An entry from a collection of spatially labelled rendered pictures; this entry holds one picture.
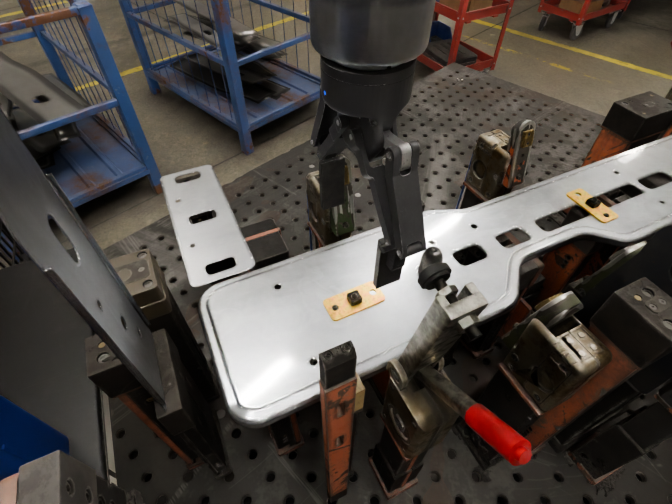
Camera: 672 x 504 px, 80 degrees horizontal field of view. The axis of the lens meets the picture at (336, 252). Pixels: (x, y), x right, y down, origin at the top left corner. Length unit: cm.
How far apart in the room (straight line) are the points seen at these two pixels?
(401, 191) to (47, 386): 45
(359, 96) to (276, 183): 94
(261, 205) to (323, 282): 62
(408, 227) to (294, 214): 81
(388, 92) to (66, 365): 47
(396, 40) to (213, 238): 46
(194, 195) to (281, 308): 30
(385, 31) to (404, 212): 13
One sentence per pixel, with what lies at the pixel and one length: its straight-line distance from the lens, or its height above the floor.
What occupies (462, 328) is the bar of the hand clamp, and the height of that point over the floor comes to 120.
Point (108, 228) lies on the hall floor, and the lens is 239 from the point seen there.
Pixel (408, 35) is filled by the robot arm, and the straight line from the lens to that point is 30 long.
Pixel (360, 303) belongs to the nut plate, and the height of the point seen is 100.
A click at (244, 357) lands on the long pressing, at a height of 100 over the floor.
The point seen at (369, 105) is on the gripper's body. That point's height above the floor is 131.
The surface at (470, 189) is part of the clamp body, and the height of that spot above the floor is 93.
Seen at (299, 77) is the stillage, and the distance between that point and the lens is 314.
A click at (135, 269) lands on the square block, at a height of 106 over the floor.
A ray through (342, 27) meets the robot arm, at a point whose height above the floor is 137.
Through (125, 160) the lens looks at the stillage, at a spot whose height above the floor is 16.
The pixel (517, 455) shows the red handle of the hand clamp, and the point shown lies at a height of 115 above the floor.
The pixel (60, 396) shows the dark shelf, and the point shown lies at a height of 103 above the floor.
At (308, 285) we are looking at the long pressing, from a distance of 58.
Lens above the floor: 147
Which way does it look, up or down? 48 degrees down
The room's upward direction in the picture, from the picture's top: straight up
